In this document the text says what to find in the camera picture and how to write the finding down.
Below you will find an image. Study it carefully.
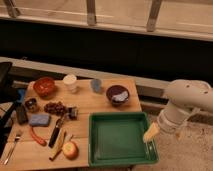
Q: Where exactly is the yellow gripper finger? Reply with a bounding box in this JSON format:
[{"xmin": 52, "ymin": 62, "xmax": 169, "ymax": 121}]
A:
[{"xmin": 143, "ymin": 122, "xmax": 160, "ymax": 143}]

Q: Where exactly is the blue sponge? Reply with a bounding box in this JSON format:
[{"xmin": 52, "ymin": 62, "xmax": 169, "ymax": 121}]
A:
[{"xmin": 29, "ymin": 114, "xmax": 50, "ymax": 127}]

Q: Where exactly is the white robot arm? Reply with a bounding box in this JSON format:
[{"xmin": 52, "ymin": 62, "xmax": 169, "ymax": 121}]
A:
[{"xmin": 143, "ymin": 79, "xmax": 213, "ymax": 143}]

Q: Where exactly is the blue plastic cup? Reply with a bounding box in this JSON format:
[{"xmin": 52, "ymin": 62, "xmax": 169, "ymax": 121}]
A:
[{"xmin": 90, "ymin": 79, "xmax": 102, "ymax": 93}]

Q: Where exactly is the white paper cup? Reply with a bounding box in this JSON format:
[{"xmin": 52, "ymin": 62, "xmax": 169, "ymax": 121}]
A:
[{"xmin": 63, "ymin": 74, "xmax": 77, "ymax": 93}]

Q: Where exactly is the green plastic tray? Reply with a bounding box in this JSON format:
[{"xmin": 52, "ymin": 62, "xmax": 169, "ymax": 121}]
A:
[{"xmin": 88, "ymin": 112, "xmax": 158, "ymax": 167}]

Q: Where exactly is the dark purple bowl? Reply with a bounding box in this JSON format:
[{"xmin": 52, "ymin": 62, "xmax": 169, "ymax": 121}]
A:
[{"xmin": 106, "ymin": 85, "xmax": 130, "ymax": 106}]

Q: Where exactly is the small dark metal clip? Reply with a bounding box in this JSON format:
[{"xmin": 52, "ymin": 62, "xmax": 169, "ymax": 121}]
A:
[{"xmin": 68, "ymin": 107, "xmax": 78, "ymax": 120}]

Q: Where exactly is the red yellow apple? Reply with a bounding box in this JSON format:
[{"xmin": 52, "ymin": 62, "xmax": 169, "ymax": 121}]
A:
[{"xmin": 62, "ymin": 141, "xmax": 78, "ymax": 159}]

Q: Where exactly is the yellow banana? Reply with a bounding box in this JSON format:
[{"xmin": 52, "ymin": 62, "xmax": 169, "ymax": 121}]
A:
[{"xmin": 49, "ymin": 130, "xmax": 66, "ymax": 161}]

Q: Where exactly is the bunch of dark grapes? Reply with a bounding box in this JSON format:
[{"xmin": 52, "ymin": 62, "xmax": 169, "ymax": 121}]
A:
[{"xmin": 44, "ymin": 102, "xmax": 67, "ymax": 116}]

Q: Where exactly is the wooden board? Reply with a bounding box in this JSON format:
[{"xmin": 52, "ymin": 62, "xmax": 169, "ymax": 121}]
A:
[{"xmin": 0, "ymin": 78, "xmax": 141, "ymax": 171}]

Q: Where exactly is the red bowl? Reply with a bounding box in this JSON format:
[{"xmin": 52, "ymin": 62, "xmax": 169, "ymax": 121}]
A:
[{"xmin": 33, "ymin": 77, "xmax": 56, "ymax": 97}]

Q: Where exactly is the orange carrot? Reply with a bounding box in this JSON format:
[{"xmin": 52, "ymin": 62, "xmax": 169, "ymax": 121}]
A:
[{"xmin": 29, "ymin": 127, "xmax": 47, "ymax": 146}]

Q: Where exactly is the silver fork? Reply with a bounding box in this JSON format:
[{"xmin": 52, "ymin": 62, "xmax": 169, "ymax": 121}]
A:
[{"xmin": 3, "ymin": 130, "xmax": 23, "ymax": 165}]

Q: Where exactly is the black chair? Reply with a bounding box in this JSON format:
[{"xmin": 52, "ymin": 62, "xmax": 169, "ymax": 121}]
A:
[{"xmin": 0, "ymin": 62, "xmax": 19, "ymax": 156}]

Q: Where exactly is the black handled knife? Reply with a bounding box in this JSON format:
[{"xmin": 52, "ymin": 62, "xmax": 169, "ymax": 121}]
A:
[{"xmin": 48, "ymin": 116, "xmax": 65, "ymax": 148}]

